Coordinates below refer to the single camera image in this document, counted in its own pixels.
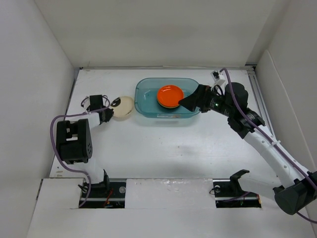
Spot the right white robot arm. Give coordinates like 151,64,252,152
179,82,317,215

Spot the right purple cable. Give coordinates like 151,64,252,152
217,68,317,223

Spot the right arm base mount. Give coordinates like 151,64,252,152
209,170,262,208

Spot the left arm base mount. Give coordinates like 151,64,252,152
80,170,126,209

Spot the cream plate with dark mark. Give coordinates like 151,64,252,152
109,96,134,119

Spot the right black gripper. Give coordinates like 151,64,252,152
178,84,234,118

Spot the right aluminium rail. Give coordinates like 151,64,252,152
245,65,275,136

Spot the blue plastic bin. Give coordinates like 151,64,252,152
134,77,199,119

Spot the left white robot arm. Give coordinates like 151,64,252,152
50,95,121,193

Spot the lime green plate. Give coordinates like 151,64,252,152
160,104,179,110

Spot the orange plate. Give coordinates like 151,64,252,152
157,85,184,106

